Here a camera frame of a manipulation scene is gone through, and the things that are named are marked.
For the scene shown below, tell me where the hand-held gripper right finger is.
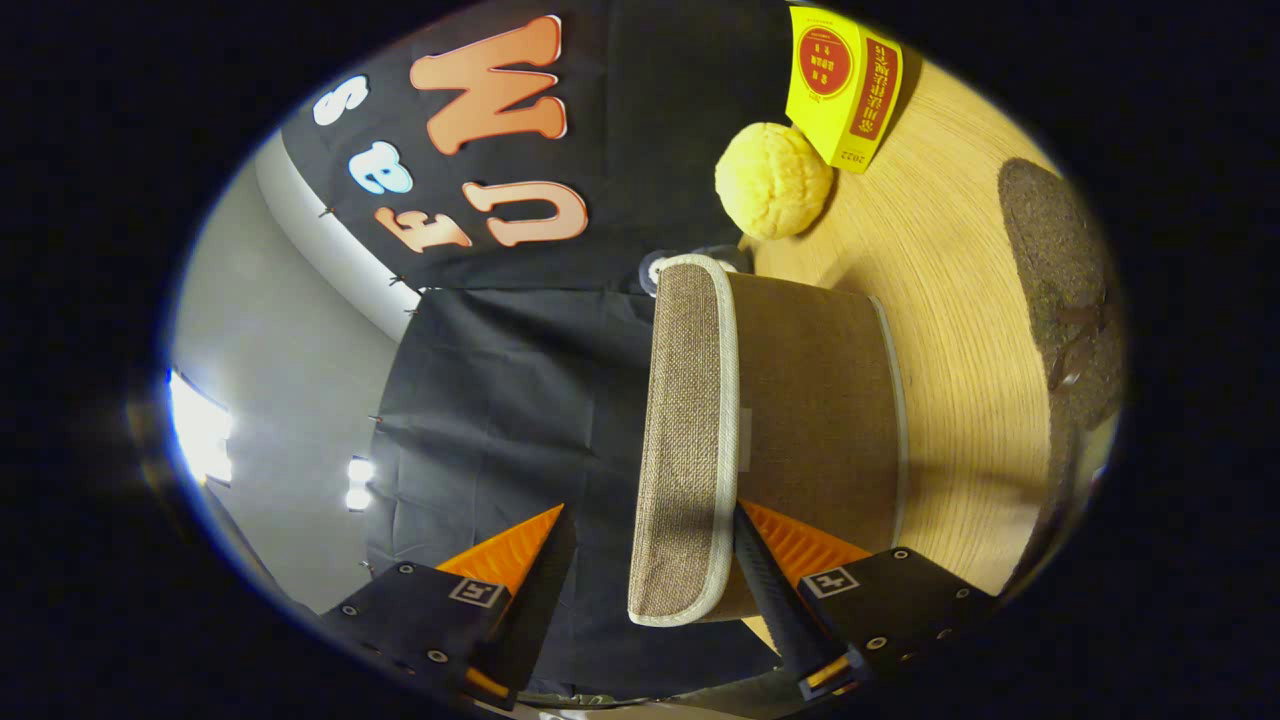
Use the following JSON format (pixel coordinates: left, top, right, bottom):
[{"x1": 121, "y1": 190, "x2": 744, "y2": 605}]
[{"x1": 733, "y1": 498, "x2": 1001, "y2": 703}]

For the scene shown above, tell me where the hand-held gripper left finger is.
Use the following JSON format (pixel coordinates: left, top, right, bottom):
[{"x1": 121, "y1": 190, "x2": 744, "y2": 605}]
[{"x1": 318, "y1": 503, "x2": 579, "y2": 713}]

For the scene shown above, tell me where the brown fabric storage box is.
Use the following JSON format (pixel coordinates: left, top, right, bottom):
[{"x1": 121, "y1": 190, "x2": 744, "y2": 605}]
[{"x1": 627, "y1": 253, "x2": 911, "y2": 629}]

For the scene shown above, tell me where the brown fuzzy shoe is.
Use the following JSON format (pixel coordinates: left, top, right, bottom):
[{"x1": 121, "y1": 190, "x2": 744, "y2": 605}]
[{"x1": 998, "y1": 157, "x2": 1128, "y2": 441}]

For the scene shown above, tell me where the black backdrop cloth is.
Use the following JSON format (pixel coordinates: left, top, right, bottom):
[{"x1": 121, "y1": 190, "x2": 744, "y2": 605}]
[{"x1": 280, "y1": 0, "x2": 801, "y2": 701}]

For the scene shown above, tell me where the penguin plush toy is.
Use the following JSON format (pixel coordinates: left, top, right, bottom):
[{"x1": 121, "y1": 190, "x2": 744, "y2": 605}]
[{"x1": 636, "y1": 245, "x2": 753, "y2": 297}]

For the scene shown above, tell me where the yellow round bread toy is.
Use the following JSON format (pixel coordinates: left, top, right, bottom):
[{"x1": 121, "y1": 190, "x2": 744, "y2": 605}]
[{"x1": 714, "y1": 122, "x2": 835, "y2": 241}]

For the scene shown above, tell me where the yellow book red label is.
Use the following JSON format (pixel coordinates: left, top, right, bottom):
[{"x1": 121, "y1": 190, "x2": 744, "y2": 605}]
[{"x1": 785, "y1": 5, "x2": 904, "y2": 175}]

